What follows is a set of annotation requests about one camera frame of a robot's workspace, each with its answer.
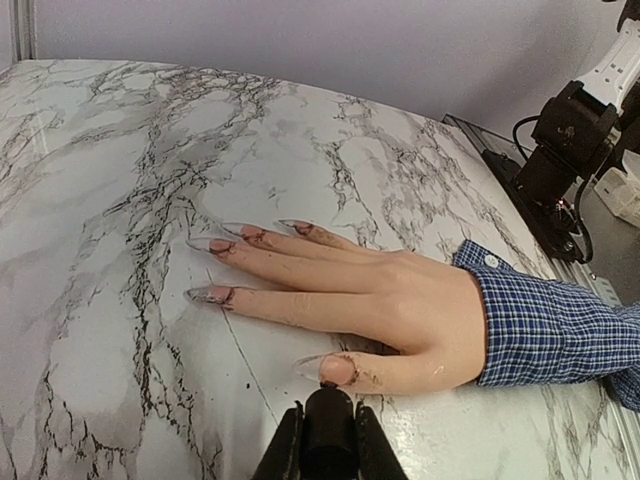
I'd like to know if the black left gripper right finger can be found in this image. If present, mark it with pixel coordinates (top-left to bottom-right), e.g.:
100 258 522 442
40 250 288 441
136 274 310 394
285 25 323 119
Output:
355 401 406 480

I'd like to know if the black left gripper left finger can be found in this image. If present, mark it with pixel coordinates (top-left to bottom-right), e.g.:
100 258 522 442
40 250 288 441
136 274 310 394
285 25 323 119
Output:
254 401 304 480

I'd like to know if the black nail polish cap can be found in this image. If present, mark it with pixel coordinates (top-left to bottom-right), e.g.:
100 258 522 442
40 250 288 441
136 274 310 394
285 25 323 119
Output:
300 383 359 480

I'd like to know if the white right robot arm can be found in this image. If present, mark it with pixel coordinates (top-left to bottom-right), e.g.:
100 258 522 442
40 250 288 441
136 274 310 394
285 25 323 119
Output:
513 1 639 206

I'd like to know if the blue checkered sleeve forearm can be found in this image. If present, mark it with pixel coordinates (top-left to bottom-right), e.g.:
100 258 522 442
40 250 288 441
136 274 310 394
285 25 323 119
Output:
453 240 639 411

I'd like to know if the person's hand with long nails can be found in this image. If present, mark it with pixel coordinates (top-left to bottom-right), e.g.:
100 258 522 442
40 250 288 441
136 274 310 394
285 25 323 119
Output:
188 220 487 395

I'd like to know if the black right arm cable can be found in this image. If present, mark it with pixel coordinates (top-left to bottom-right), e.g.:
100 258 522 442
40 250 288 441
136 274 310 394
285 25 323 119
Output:
512 112 621 264

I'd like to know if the left aluminium corner post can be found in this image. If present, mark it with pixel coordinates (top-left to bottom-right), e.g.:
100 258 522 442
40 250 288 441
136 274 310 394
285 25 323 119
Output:
9 0 36 62

